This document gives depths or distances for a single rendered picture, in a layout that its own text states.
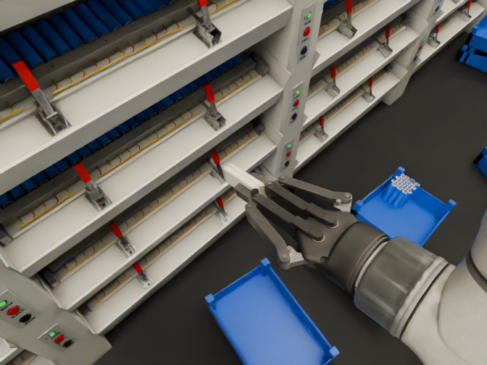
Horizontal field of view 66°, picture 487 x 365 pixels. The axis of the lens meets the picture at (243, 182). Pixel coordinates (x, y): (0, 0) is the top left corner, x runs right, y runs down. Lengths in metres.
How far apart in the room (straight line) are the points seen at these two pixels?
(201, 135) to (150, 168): 0.12
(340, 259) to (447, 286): 0.10
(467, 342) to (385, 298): 0.07
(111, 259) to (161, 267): 0.21
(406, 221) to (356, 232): 0.86
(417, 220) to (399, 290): 0.92
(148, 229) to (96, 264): 0.13
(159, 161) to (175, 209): 0.19
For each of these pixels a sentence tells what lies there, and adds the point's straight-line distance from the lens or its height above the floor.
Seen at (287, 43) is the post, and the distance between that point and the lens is 0.79.
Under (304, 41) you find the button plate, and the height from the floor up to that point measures 0.60.
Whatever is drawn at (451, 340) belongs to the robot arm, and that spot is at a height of 0.73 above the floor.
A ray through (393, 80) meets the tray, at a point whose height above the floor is 0.13.
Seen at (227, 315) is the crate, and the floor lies 0.00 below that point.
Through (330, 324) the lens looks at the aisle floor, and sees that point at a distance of 1.12.
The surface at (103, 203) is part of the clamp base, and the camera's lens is 0.68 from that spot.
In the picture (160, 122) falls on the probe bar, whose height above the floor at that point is 0.55.
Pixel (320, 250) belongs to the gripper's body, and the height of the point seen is 0.68.
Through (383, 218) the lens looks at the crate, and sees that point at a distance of 1.23.
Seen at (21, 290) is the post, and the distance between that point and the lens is 0.72.
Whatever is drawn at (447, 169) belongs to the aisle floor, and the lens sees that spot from 1.51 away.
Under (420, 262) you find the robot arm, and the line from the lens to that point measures 0.39.
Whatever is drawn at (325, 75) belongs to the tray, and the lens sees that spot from 1.17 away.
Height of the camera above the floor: 1.06
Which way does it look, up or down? 55 degrees down
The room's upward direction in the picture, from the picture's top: straight up
